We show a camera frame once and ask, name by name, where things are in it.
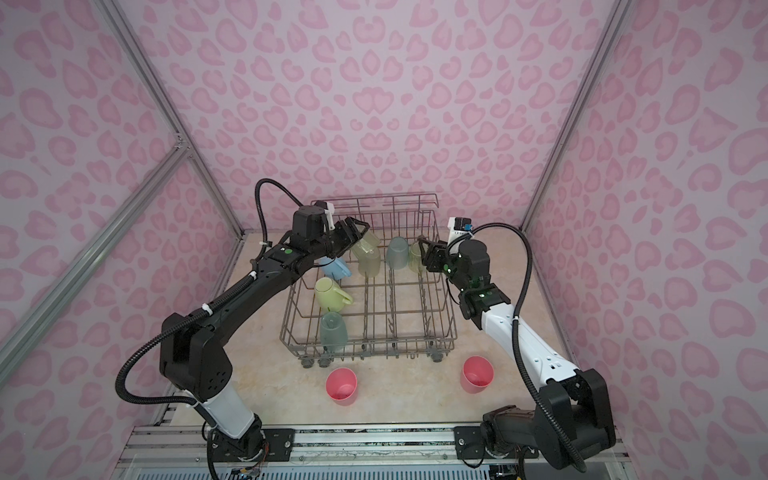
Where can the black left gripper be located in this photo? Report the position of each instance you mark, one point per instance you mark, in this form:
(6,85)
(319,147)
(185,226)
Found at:
(354,234)

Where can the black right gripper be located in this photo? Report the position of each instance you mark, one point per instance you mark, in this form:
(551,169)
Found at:
(437,254)

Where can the green transparent plastic cup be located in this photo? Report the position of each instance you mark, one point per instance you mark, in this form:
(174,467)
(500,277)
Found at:
(415,258)

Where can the teal plastic cup front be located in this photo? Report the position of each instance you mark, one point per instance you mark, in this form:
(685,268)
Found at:
(397,254)

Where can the yellow-green plastic cup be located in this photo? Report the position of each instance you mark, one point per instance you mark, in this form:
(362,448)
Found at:
(367,246)

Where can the light blue ceramic mug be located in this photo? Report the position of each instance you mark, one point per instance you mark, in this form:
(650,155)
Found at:
(336,268)

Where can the light green ceramic mug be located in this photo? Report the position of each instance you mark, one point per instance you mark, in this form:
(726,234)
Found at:
(330,296)

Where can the teal textured plastic cup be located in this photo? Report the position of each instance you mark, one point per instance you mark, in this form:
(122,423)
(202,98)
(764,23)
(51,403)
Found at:
(333,332)

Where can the pink plastic cup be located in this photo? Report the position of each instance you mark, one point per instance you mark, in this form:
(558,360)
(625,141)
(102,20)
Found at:
(477,374)
(341,386)

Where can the pale yellow plastic cup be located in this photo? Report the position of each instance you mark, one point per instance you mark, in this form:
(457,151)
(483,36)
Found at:
(369,264)

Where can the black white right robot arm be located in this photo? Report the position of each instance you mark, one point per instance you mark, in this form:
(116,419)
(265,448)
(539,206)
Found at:
(572,419)

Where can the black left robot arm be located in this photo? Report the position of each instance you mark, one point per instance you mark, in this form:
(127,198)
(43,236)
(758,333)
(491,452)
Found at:
(193,356)

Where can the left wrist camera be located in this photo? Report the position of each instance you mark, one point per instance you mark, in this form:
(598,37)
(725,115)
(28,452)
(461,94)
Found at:
(328,211)

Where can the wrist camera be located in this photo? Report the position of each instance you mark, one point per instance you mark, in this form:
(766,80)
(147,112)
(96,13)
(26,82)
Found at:
(458,226)
(328,211)

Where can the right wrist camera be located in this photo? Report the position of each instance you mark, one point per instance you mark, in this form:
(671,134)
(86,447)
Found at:
(458,226)

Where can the grey wire dish rack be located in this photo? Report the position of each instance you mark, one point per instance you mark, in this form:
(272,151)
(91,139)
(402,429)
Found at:
(396,314)

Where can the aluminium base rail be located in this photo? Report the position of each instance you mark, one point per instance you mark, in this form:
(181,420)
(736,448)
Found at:
(351,451)

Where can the left aluminium frame strut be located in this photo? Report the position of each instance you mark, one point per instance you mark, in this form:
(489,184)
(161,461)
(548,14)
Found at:
(39,319)

